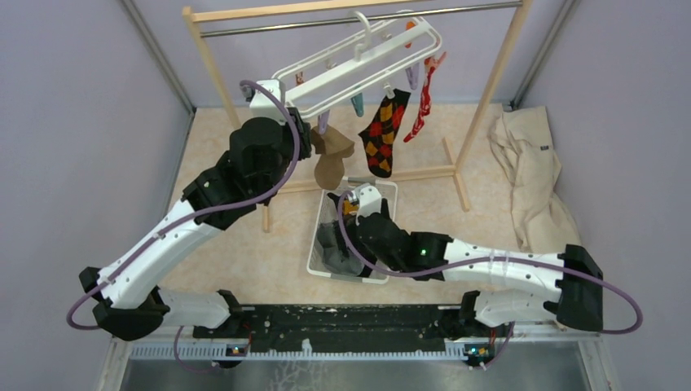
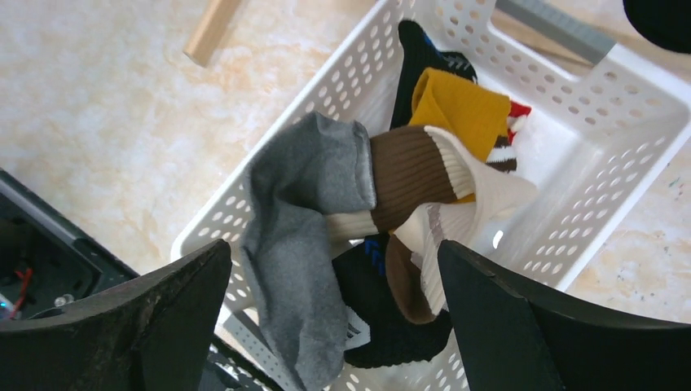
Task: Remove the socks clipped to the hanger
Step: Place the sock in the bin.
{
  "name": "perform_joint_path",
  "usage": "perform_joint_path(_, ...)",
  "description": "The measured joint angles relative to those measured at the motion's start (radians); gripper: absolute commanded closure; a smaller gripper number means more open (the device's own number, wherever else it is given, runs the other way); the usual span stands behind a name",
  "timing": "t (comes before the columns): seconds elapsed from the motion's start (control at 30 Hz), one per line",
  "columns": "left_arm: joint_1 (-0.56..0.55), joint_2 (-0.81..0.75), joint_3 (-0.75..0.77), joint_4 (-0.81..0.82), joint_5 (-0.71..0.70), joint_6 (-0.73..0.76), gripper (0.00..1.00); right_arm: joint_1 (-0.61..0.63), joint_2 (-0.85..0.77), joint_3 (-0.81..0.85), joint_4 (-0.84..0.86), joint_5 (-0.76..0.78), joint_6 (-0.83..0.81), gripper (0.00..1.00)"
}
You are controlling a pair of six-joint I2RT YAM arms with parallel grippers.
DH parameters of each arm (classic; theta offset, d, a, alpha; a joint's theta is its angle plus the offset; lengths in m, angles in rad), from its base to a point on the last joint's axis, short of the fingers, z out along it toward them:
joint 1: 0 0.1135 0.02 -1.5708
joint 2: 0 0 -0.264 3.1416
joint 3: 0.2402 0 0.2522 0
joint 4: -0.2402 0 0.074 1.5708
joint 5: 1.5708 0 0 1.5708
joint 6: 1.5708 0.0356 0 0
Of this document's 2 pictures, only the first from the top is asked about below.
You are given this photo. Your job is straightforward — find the grey sock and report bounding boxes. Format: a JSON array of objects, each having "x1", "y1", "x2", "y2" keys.
[{"x1": 316, "y1": 222, "x2": 364, "y2": 276}]

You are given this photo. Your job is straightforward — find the argyle red yellow sock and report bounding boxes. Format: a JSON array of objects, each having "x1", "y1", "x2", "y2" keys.
[{"x1": 358, "y1": 89, "x2": 411, "y2": 178}]

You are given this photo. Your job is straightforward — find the red white patterned sock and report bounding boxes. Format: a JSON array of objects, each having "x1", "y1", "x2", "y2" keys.
[{"x1": 403, "y1": 51, "x2": 447, "y2": 143}]

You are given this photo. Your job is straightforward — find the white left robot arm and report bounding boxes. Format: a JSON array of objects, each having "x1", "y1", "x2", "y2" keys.
[{"x1": 79, "y1": 108, "x2": 311, "y2": 341}]

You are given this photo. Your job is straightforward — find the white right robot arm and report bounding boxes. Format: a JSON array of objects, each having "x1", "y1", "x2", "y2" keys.
[{"x1": 335, "y1": 195, "x2": 605, "y2": 336}]

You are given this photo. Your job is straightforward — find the purple plastic clothespin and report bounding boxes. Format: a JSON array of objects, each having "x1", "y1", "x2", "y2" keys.
[{"x1": 317, "y1": 111, "x2": 330, "y2": 135}]

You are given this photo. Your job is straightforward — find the tan brown sock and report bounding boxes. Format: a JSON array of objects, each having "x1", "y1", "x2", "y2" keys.
[{"x1": 310, "y1": 125, "x2": 354, "y2": 190}]

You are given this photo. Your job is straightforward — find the white plastic basket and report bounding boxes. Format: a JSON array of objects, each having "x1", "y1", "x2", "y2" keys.
[{"x1": 306, "y1": 177, "x2": 398, "y2": 284}]

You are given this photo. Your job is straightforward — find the beige cloth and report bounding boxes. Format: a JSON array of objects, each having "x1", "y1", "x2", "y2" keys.
[{"x1": 488, "y1": 106, "x2": 582, "y2": 253}]

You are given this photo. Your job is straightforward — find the metal hanging rod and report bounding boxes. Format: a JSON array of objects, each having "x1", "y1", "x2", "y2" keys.
[{"x1": 191, "y1": 1, "x2": 526, "y2": 38}]

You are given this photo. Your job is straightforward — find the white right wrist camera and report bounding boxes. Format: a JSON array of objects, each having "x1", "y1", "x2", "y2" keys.
[{"x1": 346, "y1": 184, "x2": 383, "y2": 217}]

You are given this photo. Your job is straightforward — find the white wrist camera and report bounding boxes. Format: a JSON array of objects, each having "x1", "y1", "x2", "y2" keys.
[
  {"x1": 346, "y1": 184, "x2": 383, "y2": 217},
  {"x1": 240, "y1": 79, "x2": 286, "y2": 125}
]

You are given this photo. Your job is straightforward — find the white clip hanger frame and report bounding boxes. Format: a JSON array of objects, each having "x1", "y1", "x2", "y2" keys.
[{"x1": 272, "y1": 17, "x2": 442, "y2": 119}]

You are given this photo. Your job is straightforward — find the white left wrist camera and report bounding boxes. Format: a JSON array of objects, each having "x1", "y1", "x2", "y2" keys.
[{"x1": 240, "y1": 79, "x2": 286, "y2": 125}]

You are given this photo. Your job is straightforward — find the wooden rack frame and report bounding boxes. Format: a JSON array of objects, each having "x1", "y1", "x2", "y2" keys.
[{"x1": 182, "y1": 1, "x2": 531, "y2": 210}]

